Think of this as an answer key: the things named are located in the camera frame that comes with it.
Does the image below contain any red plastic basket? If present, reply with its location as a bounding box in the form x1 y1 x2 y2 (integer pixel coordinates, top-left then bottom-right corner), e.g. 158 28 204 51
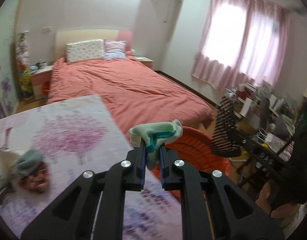
153 127 230 203

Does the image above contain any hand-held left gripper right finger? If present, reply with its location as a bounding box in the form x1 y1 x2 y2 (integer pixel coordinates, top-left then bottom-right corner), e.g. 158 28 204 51
158 144 285 240

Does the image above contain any grey-green cloth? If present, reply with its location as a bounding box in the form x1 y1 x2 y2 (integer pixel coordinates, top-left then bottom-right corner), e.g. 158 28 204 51
16 149 44 177

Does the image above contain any striped pink pillow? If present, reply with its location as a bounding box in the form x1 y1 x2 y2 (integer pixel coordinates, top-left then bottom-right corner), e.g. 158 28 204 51
103 40 127 60

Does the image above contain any red patterned sock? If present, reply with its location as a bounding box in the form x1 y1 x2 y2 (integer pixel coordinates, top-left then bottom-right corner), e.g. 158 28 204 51
20 161 52 193

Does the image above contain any mint green sock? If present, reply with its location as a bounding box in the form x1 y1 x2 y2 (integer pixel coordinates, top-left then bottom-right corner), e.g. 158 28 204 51
128 119 183 170

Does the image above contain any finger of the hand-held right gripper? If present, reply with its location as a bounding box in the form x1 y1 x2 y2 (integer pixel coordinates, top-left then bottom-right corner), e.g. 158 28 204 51
227 127 259 158

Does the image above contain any floral pillow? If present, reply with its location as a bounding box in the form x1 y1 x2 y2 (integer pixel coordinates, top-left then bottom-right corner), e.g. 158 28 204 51
65 39 105 64

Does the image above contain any beige and pink headboard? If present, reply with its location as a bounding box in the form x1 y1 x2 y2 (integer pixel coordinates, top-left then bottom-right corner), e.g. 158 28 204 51
55 29 132 60

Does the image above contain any cluttered white wire rack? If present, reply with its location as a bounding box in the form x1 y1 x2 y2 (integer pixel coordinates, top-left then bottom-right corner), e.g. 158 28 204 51
225 80 305 160

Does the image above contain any bed with coral duvet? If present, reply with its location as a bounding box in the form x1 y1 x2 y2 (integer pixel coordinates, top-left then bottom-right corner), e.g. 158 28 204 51
46 55 215 135

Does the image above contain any person's right hand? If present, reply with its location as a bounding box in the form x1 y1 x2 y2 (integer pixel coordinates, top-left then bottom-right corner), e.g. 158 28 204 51
258 180 301 222

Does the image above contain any floral tablecloth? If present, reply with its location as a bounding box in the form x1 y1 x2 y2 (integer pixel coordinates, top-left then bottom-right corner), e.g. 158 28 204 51
0 94 184 240

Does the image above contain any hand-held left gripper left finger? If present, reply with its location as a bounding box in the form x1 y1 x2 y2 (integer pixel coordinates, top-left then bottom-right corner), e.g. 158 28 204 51
20 144 147 240

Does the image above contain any wardrobe with purple flowers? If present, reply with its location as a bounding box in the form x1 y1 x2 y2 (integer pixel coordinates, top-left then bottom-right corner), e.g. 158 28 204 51
0 17 21 120

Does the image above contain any pink curtain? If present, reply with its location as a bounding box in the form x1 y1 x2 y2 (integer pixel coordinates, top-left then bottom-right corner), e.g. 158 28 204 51
190 0 291 92

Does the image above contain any pink nightstand with mug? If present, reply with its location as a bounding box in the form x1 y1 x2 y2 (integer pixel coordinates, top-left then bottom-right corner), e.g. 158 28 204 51
30 65 54 100

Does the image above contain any column of plush toys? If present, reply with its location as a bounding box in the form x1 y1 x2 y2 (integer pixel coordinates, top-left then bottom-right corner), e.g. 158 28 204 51
15 31 34 100

